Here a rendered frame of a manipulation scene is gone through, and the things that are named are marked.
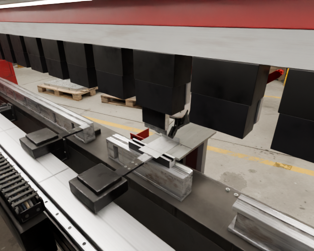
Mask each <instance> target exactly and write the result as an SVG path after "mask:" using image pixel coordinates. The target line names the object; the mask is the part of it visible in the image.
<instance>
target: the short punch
mask: <svg viewBox="0 0 314 251"><path fill-rule="evenodd" d="M142 118H143V122H144V123H145V127H147V128H150V129H152V130H155V131H157V132H159V133H162V134H164V135H167V130H168V129H169V115H167V114H164V113H161V112H158V111H155V110H152V109H149V108H146V107H143V106H142Z"/></svg>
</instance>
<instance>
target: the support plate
mask: <svg viewBox="0 0 314 251"><path fill-rule="evenodd" d="M172 126H174V123H173V124H171V125H169V129H168V130H167V134H169V131H170V129H171V127H172ZM157 134H159V135H160V136H159V135H157ZM215 134H216V131H215V130H212V129H209V128H206V127H203V126H200V125H196V124H193V123H189V124H187V125H184V126H183V127H181V128H180V129H178V130H177V132H176V134H175V137H177V138H179V143H180V144H183V145H185V146H183V145H182V146H180V144H178V145H177V146H175V147H174V148H172V149H170V150H169V151H167V152H166V153H167V154H169V155H172V156H174V157H175V159H176V160H178V161H180V160H181V159H182V158H184V157H185V156H186V155H188V154H189V153H190V152H192V151H193V150H195V149H196V148H197V147H199V146H200V145H201V144H203V143H204V142H205V141H207V140H208V139H209V138H211V137H212V136H213V135H215ZM159 137H161V133H157V132H156V133H154V134H152V135H151V136H149V137H147V138H145V139H143V140H141V142H143V143H146V144H149V143H150V142H152V141H154V140H156V139H157V138H159ZM186 146H187V147H186ZM188 147H189V148H188ZM190 148H192V149H190Z"/></svg>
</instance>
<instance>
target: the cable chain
mask: <svg viewBox="0 0 314 251"><path fill-rule="evenodd" d="M0 195H1V196H2V197H3V199H4V200H5V202H6V203H7V204H8V206H9V208H10V209H11V210H12V212H13V213H14V214H15V216H16V218H17V219H18V220H19V222H20V224H22V223H25V222H26V221H28V220H30V219H32V218H33V217H35V216H37V215H38V214H40V213H42V212H43V211H44V210H46V207H45V204H44V201H43V199H42V197H41V196H39V194H38V193H37V192H35V190H34V188H32V187H31V185H30V184H28V182H27V181H26V180H25V179H24V177H23V176H21V174H20V173H18V171H17V170H16V169H15V168H14V166H12V164H10V162H9V161H8V160H7V159H6V158H5V157H4V155H2V153H1V152H0Z"/></svg>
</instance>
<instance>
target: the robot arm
mask: <svg viewBox="0 0 314 251"><path fill-rule="evenodd" d="M191 93H192V92H191ZM191 93H190V95H191ZM190 102H191V100H190ZM189 111H190V103H189V104H187V105H186V106H185V107H184V110H183V111H181V112H179V113H177V114H175V115H172V116H169V118H171V119H173V120H175V121H174V126H172V127H171V129H170V131H169V134H168V137H170V138H172V139H173V137H174V136H175V134H176V132H177V130H178V129H180V128H181V127H183V126H184V125H187V124H189V123H190V122H189V117H188V114H189Z"/></svg>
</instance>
